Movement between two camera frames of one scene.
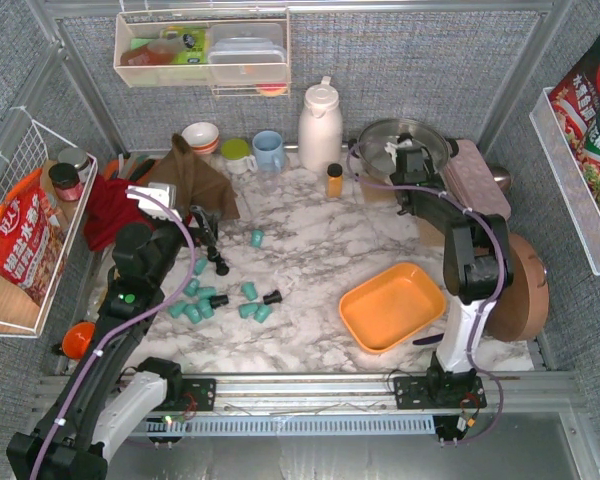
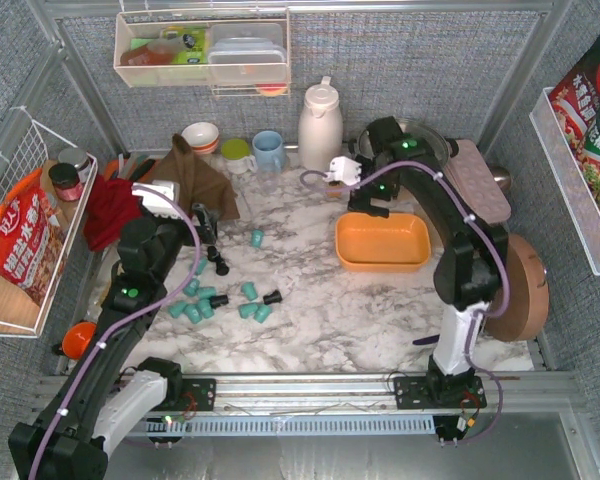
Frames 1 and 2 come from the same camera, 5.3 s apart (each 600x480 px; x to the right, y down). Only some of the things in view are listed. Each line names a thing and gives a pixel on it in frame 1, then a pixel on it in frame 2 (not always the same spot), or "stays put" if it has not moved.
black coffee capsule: x=274 y=297 stays put
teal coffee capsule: x=249 y=290 stays put
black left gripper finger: x=210 y=221 stays put
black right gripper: x=410 y=163 -> x=368 y=201
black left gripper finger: x=209 y=238 stays put
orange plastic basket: x=392 y=307 -> x=376 y=244
